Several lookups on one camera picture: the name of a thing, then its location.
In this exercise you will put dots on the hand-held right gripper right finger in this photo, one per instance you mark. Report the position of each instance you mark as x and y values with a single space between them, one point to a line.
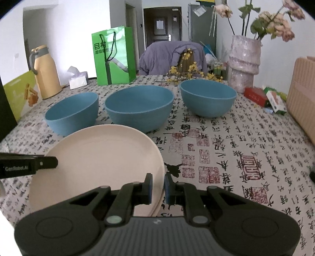
166 188

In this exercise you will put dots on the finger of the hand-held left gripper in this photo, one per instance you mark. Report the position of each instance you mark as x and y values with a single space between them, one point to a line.
22 165

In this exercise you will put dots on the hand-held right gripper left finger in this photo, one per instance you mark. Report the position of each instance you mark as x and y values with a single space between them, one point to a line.
150 187

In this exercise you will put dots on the blue bowl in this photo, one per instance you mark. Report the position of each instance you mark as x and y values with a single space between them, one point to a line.
137 115
73 115
206 105

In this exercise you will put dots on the yellow-green gift box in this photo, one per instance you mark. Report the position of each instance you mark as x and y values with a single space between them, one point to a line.
17 93

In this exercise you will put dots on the beige thermos jug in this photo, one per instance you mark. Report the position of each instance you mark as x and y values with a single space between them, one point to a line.
46 73

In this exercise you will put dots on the tissue box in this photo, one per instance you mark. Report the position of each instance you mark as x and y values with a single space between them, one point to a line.
77 82

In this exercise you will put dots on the yellow flower branch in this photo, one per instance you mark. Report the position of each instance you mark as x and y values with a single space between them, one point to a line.
189 67

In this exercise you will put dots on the red box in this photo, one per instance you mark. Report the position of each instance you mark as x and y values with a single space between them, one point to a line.
256 96

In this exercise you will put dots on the purple jacket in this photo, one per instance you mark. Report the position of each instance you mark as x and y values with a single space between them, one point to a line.
157 56

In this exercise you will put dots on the wooden chair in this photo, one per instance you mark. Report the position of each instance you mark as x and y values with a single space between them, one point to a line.
195 57

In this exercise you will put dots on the green white small box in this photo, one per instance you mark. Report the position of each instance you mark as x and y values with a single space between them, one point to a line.
275 101

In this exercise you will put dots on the green paper bag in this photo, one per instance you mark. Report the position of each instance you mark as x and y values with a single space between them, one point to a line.
118 49

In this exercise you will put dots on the dark entrance door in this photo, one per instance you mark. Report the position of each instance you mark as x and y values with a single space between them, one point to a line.
150 29

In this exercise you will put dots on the grey refrigerator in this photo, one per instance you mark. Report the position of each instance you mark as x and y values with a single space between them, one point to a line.
199 29

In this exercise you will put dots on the beige cardboard box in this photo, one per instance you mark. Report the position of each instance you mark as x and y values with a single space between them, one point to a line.
302 93

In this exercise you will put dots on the white umbrella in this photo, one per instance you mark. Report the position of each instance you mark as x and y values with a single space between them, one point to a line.
212 24

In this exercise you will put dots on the yellow and green box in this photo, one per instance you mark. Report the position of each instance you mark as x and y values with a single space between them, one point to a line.
209 1

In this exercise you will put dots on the dried rose bouquet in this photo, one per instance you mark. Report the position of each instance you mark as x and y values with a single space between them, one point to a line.
270 22

